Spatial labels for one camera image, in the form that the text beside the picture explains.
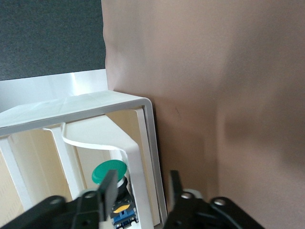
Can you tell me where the white plastic drawer cabinet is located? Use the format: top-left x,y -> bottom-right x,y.
0,69 -> 169,229

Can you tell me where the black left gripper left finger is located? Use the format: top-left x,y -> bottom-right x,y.
0,169 -> 119,229

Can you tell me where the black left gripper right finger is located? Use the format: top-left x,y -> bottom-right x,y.
163,169 -> 265,229

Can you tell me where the brown table cover sheet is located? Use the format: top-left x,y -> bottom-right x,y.
101,0 -> 305,229

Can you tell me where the green mushroom push button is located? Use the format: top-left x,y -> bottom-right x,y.
91,160 -> 139,226

